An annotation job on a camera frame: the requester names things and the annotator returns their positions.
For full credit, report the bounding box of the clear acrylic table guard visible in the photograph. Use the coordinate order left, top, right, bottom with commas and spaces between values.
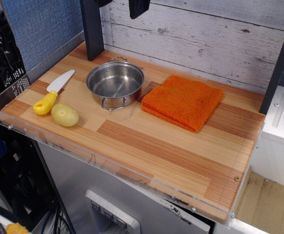
0, 43, 264, 234

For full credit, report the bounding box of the yellow object bottom left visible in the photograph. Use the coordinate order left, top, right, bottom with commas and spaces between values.
5, 223, 29, 234

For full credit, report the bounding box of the stainless steel pot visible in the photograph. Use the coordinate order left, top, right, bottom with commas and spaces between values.
86, 56, 144, 112

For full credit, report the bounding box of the white toy sink unit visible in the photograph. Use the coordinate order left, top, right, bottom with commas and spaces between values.
261, 85, 284, 147

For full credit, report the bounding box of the yellow toy potato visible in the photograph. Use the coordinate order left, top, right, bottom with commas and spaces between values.
51, 103, 79, 127

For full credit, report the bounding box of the dark shelf post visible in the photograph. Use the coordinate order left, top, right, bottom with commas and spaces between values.
259, 42, 284, 115
80, 0, 104, 61

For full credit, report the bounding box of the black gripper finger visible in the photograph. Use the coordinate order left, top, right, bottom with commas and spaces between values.
94, 0, 112, 8
129, 0, 150, 19

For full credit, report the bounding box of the black plastic crate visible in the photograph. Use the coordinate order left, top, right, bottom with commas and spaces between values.
0, 25, 26, 87

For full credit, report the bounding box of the dark left shelf post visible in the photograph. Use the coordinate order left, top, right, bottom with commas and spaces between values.
80, 0, 104, 61

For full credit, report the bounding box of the dark right shelf post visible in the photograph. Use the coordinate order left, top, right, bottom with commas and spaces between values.
259, 42, 284, 115

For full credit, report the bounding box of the yellow handled toy knife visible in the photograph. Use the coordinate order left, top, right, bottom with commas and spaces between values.
33, 70, 75, 116

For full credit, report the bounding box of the orange knitted towel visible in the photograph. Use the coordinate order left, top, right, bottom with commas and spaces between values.
142, 75, 224, 133

